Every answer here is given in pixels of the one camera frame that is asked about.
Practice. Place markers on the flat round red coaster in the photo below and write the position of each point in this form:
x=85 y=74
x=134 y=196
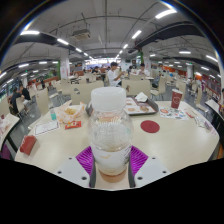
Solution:
x=150 y=126

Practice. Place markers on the small red packet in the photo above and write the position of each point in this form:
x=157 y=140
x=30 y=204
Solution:
x=189 y=115

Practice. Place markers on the red paper cup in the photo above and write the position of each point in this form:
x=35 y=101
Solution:
x=176 y=99

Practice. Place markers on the small teal bottle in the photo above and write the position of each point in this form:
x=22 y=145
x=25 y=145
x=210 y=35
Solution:
x=53 y=115

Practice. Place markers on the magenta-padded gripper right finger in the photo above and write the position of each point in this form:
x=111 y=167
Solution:
x=151 y=170

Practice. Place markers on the red pouch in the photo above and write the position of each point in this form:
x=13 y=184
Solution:
x=28 y=145

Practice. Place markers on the person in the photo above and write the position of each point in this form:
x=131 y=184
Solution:
x=25 y=95
x=143 y=70
x=113 y=76
x=222 y=101
x=14 y=101
x=130 y=70

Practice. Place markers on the beige chairs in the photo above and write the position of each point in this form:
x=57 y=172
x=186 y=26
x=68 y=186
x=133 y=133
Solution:
x=138 y=87

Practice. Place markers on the clear-sleeved card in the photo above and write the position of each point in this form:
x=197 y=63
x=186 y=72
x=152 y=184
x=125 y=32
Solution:
x=200 y=122

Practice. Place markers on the clear bottle with white cap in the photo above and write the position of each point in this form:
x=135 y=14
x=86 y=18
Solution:
x=110 y=133

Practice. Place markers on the dark tray with menu sheet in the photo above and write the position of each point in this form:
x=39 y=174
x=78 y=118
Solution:
x=141 y=108

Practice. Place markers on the crumpled food wrapper bag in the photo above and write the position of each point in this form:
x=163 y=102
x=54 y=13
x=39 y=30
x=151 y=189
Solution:
x=70 y=112

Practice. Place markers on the beige dining table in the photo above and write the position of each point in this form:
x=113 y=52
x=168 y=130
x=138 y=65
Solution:
x=8 y=128
x=213 y=106

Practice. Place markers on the white printed card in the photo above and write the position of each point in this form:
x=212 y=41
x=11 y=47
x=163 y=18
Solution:
x=46 y=128

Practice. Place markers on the ceiling air conditioner unit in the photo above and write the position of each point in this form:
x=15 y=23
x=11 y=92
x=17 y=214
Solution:
x=81 y=34

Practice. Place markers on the red sauce packet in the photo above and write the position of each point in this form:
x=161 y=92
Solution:
x=73 y=125

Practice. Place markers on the colourful sticker leaflet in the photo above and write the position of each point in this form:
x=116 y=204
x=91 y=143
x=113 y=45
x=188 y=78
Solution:
x=173 y=114

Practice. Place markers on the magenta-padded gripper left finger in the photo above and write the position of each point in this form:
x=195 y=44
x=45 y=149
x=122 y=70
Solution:
x=71 y=170

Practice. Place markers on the ceiling lights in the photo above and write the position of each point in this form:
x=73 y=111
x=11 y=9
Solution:
x=165 y=13

